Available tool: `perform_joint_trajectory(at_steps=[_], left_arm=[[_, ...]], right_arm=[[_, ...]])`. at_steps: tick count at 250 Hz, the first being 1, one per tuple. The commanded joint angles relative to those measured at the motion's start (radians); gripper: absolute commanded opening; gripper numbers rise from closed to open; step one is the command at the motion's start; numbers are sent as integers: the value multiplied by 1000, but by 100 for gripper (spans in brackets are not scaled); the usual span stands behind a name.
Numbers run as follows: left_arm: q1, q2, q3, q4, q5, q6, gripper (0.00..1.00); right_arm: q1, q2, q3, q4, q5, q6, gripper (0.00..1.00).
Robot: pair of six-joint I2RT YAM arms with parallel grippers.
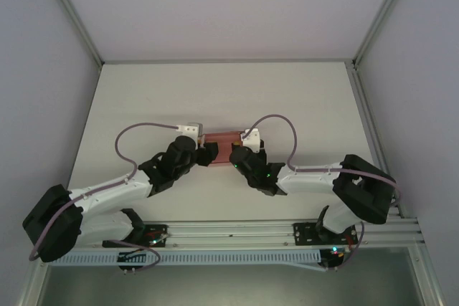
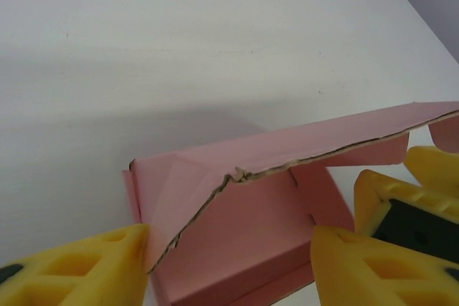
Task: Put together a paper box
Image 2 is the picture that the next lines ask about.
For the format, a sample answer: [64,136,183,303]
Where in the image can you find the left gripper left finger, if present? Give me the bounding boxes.
[0,223,151,306]

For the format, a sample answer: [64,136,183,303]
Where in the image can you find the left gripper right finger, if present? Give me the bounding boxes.
[309,224,459,306]

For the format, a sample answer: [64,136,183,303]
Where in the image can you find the pink paper box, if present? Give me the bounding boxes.
[121,100,459,306]

